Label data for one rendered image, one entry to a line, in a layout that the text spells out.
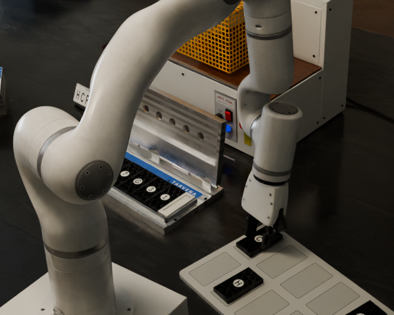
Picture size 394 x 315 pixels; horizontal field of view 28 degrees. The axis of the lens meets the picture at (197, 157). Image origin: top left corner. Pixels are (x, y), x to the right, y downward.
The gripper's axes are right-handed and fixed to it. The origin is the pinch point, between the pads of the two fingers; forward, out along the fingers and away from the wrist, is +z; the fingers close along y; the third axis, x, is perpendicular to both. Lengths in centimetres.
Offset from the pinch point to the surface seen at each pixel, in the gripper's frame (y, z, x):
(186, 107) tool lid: -31.7, -17.9, 0.4
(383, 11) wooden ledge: -64, -20, 113
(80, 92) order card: -81, -1, 1
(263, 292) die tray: 12.5, 4.6, -9.1
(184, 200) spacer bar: -21.5, 1.6, -5.0
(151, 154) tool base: -44.0, 1.5, 0.8
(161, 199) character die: -25.4, 2.3, -9.1
